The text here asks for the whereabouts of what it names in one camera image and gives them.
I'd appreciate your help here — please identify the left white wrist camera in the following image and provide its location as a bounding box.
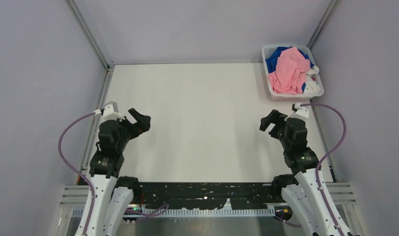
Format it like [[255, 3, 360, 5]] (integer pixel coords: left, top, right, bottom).
[[94, 101, 125, 121]]

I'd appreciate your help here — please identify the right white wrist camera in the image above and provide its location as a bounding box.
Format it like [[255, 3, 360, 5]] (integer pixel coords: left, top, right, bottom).
[[284, 103, 309, 121]]

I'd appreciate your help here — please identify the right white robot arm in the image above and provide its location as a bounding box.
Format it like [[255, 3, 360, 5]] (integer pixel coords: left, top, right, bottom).
[[259, 109, 353, 236]]

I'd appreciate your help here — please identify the blue t shirt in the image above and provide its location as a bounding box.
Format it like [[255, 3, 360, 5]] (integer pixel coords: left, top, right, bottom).
[[265, 46, 315, 92]]

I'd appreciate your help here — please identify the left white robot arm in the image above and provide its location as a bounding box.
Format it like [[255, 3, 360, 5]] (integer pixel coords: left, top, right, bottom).
[[75, 105, 151, 236]]

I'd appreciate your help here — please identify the pink t shirt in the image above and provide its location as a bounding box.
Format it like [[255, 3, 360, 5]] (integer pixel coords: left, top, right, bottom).
[[268, 47, 311, 95]]

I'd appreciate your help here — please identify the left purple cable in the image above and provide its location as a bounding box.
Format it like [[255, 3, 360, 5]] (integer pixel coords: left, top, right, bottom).
[[58, 112, 170, 236]]

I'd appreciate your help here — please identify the white t shirt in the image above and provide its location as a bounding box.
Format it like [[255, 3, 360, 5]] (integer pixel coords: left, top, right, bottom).
[[302, 65, 321, 94]]

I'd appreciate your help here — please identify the aluminium frame rail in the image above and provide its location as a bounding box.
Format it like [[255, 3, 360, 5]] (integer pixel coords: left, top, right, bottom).
[[59, 183, 358, 219]]

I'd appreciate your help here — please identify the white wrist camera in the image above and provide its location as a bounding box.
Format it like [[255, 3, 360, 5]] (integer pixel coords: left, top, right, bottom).
[[284, 103, 309, 121], [94, 101, 125, 121]]

